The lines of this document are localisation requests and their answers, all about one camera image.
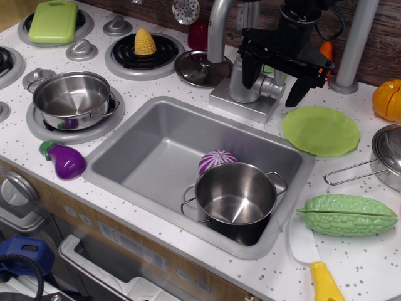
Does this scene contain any green toy cabbage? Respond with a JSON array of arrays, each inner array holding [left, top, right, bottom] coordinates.
[[261, 64, 274, 74]]

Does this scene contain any green toy cutting board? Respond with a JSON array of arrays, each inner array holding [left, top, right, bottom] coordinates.
[[28, 1, 78, 43]]

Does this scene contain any yellow handled toy knife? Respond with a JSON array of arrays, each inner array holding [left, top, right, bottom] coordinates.
[[288, 214, 345, 300]]

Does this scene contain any purple white toy onion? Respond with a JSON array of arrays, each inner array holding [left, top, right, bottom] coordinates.
[[198, 150, 237, 176]]

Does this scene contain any steel pot lid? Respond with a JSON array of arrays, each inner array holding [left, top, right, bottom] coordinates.
[[174, 50, 233, 88]]

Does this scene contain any grey toy sink basin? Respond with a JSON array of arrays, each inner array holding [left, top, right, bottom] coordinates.
[[81, 95, 316, 260]]

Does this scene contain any orange toy carrot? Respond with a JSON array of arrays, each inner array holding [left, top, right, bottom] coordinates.
[[320, 41, 333, 61]]

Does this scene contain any green plastic plate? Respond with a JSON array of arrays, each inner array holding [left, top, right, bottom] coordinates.
[[281, 106, 360, 156]]

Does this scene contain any blue clamp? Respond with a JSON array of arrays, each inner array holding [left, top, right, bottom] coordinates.
[[1, 236, 55, 283]]

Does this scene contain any grey burner ring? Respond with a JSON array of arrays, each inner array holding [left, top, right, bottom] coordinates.
[[17, 8, 95, 48], [0, 46, 26, 91], [26, 86, 126, 145]]

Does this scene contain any orange toy pumpkin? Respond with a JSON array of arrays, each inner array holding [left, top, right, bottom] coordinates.
[[372, 79, 400, 122]]

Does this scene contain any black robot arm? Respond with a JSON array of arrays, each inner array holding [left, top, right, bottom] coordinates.
[[239, 1, 335, 107]]

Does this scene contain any black cable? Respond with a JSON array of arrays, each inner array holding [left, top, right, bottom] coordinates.
[[0, 253, 47, 301]]

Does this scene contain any silver toy faucet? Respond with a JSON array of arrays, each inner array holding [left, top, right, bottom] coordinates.
[[207, 0, 286, 124]]

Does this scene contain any yellow toy corn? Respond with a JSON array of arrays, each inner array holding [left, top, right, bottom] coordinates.
[[134, 28, 157, 56]]

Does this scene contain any silver faucet lever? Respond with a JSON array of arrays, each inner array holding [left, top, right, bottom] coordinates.
[[273, 69, 288, 86]]

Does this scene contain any grey oven dial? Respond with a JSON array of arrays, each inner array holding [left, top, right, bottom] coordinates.
[[1, 171, 39, 218]]

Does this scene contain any steel pot in sink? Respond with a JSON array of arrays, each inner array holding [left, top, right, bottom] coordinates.
[[180, 162, 288, 246]]

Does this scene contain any steel pot on burner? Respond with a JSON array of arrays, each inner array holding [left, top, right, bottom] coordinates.
[[27, 71, 120, 131]]

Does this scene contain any grey vertical pole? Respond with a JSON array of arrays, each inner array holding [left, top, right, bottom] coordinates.
[[328, 0, 379, 95]]

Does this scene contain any silver perforated ladle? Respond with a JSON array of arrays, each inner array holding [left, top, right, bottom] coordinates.
[[172, 0, 200, 25]]

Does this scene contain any purple toy eggplant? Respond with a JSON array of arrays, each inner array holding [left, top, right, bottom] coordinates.
[[39, 141, 87, 180]]

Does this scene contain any steel saucepan with handle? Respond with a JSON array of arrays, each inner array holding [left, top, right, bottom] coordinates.
[[323, 123, 400, 192]]

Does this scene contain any grey stove knob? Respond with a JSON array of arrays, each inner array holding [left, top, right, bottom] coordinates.
[[0, 102, 10, 122], [66, 39, 98, 61], [22, 68, 56, 93], [103, 15, 132, 37]]

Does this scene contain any black coil burner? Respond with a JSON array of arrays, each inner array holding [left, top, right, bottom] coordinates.
[[105, 33, 184, 81]]

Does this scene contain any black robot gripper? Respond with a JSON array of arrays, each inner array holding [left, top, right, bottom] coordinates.
[[239, 28, 335, 107]]

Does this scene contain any green toy bitter gourd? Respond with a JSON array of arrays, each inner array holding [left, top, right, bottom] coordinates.
[[296, 194, 398, 237]]

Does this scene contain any grey oven door handle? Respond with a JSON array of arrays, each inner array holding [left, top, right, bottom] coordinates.
[[59, 235, 163, 300]]

